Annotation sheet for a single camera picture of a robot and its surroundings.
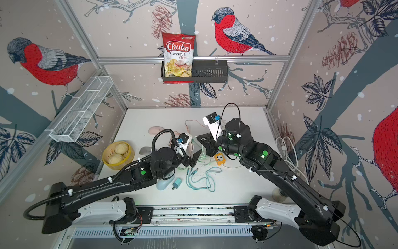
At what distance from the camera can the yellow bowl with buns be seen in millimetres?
889

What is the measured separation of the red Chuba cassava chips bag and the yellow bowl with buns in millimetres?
482

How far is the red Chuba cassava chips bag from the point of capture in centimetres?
84
